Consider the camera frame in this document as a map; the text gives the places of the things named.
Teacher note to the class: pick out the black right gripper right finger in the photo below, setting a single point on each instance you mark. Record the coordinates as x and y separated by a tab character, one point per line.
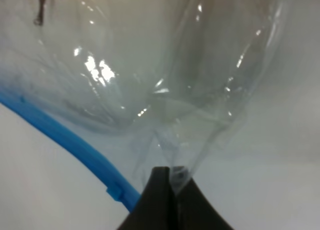
193	209

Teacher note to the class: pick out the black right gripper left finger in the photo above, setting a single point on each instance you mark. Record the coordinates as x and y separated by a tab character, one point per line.
156	206

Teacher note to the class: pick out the clear zip bag blue seal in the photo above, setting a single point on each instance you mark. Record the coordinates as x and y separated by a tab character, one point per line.
128	85

